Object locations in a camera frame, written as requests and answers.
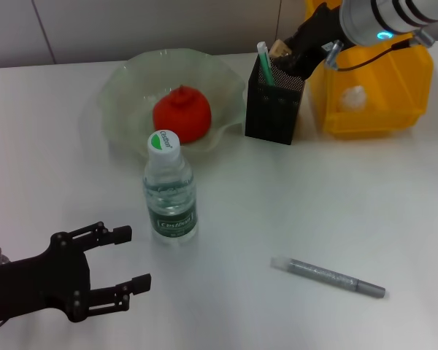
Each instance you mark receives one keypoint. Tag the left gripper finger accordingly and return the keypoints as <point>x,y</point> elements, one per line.
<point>142,282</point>
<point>122,233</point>

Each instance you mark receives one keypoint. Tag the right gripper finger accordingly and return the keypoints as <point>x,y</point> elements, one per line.
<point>292,43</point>
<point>288,65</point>

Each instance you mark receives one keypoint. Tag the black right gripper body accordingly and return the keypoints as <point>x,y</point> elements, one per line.
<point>317,29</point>

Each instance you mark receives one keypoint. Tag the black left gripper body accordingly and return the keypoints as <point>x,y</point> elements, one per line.
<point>40,280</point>

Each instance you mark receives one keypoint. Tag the clear green-label water bottle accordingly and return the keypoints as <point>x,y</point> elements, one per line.
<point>169,204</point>

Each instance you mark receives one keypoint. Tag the white paper ball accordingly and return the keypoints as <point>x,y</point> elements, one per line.
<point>352,98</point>

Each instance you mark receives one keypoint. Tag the red-orange fruit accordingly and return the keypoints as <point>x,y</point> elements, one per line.
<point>182,113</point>

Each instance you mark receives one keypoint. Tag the black mesh pen holder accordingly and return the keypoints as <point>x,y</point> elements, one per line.
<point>270,109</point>

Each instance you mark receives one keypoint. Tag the green glass fruit plate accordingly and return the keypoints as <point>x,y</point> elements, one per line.
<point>131,84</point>

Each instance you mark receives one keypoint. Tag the grey glitter marker pen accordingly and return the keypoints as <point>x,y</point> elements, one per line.
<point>325,275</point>

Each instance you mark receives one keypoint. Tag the right gripper silver connector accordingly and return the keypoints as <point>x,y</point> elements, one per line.
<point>334,53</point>

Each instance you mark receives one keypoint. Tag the yellow plastic bin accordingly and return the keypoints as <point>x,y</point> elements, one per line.
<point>387,91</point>

